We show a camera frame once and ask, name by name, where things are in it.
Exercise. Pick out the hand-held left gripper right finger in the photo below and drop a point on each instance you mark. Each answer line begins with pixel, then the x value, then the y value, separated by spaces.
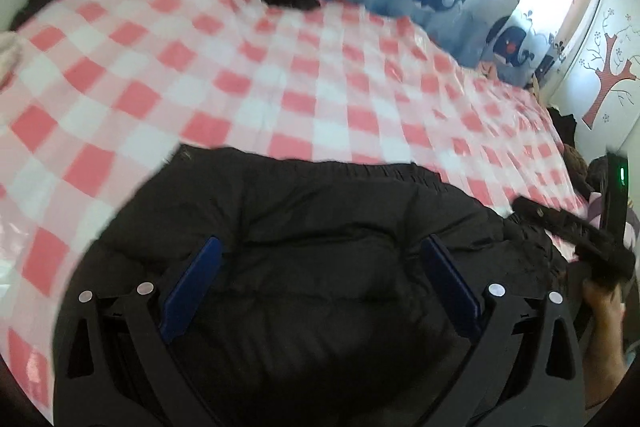
pixel 450 287

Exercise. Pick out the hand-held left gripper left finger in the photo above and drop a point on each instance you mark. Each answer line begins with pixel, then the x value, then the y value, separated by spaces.
pixel 192 287

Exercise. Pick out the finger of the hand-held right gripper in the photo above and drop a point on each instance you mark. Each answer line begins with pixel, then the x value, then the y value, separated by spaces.
pixel 575 234

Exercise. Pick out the black puffer jacket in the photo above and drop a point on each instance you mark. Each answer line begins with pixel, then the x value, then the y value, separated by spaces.
pixel 310 217

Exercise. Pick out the person's right forearm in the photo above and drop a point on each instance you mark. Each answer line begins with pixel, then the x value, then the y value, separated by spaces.
pixel 607 367

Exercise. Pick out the person's right hand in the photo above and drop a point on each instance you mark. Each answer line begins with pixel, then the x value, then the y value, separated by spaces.
pixel 602 302

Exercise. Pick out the black bundled garment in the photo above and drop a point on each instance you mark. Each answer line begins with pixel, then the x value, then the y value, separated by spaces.
pixel 596 177

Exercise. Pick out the brown fuzzy garment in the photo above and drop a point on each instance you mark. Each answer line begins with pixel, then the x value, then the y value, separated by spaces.
pixel 575 167

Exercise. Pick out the dark clothing pile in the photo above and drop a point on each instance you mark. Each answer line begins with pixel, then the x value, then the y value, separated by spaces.
pixel 562 124

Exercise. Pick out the small pink cloth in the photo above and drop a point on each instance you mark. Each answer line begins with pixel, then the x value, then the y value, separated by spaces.
pixel 487 69

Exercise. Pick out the red white checked bed sheet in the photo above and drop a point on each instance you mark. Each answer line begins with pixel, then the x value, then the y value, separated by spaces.
pixel 200 72

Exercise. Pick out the red tree wall sticker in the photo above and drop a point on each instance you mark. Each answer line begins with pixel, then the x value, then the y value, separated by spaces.
pixel 610 77

